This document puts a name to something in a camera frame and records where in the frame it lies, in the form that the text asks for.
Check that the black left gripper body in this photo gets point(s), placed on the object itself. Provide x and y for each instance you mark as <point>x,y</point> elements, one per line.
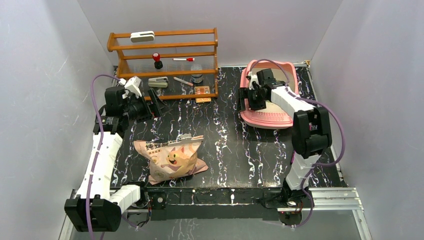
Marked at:
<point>151,103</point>

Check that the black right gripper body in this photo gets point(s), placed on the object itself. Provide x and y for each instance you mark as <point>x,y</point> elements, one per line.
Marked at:
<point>256,100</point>

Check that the pink cat litter box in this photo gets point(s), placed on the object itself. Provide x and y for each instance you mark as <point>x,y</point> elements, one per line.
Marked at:
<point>272,117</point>

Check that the cat litter bag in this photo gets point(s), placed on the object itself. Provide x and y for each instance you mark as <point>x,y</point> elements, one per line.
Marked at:
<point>170,162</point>

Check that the orange wooden shelf rack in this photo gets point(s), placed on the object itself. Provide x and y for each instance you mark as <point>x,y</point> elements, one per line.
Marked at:
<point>135,59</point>

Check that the grey bag sealing clip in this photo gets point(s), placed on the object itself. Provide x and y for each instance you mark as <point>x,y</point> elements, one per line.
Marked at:
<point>185,139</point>

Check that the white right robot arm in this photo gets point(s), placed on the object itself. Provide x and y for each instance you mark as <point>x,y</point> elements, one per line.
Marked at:
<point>310,132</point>

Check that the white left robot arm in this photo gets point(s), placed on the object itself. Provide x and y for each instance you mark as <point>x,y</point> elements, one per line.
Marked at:
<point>94,208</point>

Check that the grey stapler lower shelf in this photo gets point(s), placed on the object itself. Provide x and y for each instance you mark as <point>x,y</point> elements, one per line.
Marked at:
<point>158,82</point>

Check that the white pen on shelf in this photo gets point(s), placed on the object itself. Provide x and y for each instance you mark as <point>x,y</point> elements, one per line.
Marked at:
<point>183,81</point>

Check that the orange snack packet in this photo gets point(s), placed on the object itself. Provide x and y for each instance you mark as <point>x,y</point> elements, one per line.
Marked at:
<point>202,90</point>

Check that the red black stamp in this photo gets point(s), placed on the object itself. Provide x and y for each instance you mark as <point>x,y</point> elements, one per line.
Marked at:
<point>158,64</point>

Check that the small glass jar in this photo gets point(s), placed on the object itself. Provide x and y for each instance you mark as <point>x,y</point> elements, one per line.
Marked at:
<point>197,78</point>

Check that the red white marker pen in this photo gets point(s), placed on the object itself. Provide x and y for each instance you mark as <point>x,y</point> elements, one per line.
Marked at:
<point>187,59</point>

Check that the white stapler on top shelf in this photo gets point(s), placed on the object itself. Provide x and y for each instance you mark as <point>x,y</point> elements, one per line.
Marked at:
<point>142,36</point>

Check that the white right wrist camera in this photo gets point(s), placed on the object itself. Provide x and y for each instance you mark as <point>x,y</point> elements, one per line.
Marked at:
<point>253,81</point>

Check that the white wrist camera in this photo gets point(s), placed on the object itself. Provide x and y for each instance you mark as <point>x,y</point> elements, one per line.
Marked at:
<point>253,81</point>
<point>132,85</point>

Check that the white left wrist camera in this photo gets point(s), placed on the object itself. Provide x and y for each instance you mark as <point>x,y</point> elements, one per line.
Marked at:
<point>132,85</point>

